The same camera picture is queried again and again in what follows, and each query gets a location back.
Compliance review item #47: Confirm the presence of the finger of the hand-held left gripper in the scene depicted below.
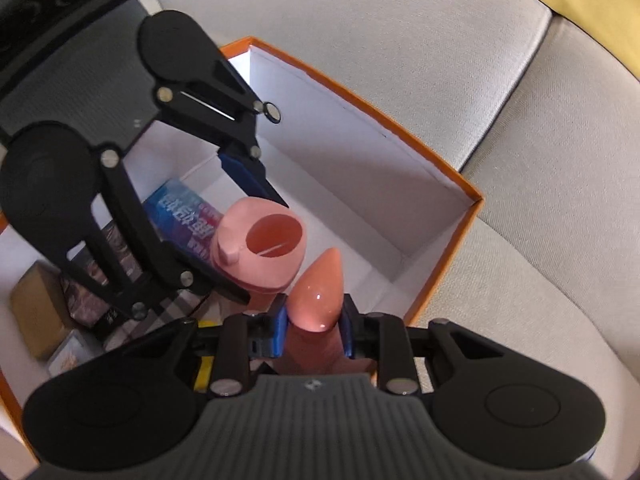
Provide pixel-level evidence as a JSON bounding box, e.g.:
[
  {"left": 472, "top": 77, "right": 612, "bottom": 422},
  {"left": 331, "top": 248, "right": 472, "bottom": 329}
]
[
  {"left": 152, "top": 57, "right": 290, "bottom": 209},
  {"left": 52, "top": 146, "right": 251, "bottom": 322}
]

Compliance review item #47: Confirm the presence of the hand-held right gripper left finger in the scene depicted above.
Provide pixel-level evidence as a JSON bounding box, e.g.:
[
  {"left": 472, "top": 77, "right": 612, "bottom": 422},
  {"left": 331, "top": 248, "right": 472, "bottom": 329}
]
[{"left": 107, "top": 295, "right": 290, "bottom": 397}]

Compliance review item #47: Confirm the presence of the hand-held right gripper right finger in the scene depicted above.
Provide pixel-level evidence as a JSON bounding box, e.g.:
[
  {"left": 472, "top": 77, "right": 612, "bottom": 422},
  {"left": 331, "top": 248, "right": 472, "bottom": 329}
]
[{"left": 341, "top": 295, "right": 507, "bottom": 397}]

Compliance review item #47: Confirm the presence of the pink bottle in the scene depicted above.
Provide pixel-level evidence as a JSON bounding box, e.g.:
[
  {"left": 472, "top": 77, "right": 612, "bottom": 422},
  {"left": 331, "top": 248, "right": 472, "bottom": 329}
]
[{"left": 277, "top": 247, "right": 376, "bottom": 377}]

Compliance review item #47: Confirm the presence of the blue printed packet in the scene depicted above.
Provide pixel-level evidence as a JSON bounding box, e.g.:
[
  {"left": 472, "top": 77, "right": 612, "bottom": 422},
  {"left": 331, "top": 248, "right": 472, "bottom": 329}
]
[{"left": 144, "top": 178, "right": 226, "bottom": 261}]

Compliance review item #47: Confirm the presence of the yellow round plastic piece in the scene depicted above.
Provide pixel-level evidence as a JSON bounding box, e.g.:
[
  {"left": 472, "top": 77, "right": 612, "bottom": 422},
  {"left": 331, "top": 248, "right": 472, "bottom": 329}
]
[{"left": 194, "top": 327, "right": 216, "bottom": 393}]

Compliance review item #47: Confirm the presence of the orange cardboard box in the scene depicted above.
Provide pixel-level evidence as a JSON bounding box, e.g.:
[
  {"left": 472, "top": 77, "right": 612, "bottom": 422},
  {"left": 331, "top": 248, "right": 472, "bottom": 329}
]
[{"left": 0, "top": 36, "right": 485, "bottom": 466}]

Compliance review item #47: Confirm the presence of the dark picture card box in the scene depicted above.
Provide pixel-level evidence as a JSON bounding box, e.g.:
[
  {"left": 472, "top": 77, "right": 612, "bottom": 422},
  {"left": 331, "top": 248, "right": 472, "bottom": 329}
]
[{"left": 60, "top": 220, "right": 146, "bottom": 331}]

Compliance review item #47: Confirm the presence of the clear plastic box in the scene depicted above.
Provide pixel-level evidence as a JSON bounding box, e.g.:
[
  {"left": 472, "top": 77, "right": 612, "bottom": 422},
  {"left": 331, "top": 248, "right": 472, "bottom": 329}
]
[{"left": 47, "top": 331, "right": 106, "bottom": 378}]

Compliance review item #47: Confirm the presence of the small brown cardboard box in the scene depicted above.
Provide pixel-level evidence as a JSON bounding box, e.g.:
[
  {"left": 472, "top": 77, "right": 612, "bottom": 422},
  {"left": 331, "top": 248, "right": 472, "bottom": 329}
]
[{"left": 10, "top": 260, "right": 73, "bottom": 361}]

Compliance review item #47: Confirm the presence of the beige fabric sofa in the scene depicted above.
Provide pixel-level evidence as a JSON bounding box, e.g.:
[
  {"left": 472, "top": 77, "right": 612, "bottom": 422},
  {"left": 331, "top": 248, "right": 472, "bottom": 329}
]
[{"left": 135, "top": 0, "right": 640, "bottom": 480}]

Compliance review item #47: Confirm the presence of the yellow pillow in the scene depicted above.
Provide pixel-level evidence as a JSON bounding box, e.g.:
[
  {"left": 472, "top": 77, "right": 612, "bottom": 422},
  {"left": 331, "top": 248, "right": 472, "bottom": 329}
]
[{"left": 470, "top": 0, "right": 640, "bottom": 73}]

